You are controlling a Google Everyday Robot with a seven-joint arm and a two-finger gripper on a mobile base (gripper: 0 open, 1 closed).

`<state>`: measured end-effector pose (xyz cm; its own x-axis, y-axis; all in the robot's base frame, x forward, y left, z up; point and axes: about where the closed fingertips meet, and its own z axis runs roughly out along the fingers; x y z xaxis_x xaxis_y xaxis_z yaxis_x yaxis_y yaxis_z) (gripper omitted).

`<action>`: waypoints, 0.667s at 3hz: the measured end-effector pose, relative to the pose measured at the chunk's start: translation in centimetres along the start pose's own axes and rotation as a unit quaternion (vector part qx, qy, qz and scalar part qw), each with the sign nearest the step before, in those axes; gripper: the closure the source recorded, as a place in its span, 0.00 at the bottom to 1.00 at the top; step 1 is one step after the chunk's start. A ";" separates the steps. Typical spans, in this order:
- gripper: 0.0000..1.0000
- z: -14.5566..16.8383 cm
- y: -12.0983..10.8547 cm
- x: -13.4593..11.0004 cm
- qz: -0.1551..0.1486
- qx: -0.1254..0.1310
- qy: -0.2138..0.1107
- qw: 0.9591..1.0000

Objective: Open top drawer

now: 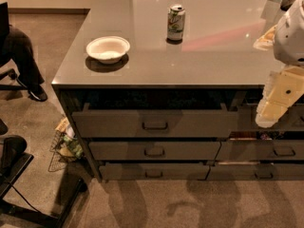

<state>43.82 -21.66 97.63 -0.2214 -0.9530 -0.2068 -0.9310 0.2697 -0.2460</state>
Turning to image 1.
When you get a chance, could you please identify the black shoe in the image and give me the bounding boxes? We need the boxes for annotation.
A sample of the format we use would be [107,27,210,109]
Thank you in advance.
[28,85,48,102]

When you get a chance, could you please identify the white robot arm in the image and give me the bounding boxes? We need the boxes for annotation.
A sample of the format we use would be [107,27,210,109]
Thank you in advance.
[254,0,304,128]

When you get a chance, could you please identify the grey counter cabinet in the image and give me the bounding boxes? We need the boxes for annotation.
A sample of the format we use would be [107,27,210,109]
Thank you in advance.
[52,0,304,181]

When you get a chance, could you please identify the white paper bowl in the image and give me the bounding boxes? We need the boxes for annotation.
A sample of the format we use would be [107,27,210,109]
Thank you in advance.
[86,36,130,64]

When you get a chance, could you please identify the wire basket with trash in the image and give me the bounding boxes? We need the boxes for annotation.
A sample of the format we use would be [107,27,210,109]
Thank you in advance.
[48,117,84,172]

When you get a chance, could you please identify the person leg dark trousers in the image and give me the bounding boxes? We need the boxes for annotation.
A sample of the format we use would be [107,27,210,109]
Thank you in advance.
[0,26,44,89]

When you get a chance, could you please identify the snack bag on counter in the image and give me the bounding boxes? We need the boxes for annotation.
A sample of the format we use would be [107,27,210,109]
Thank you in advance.
[253,25,276,50]

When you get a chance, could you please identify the black stand base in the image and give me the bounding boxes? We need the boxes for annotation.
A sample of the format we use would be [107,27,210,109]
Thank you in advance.
[0,152,88,228]

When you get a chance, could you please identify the green white soda can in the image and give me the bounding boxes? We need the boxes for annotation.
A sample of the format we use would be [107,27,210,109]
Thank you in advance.
[167,4,185,41]

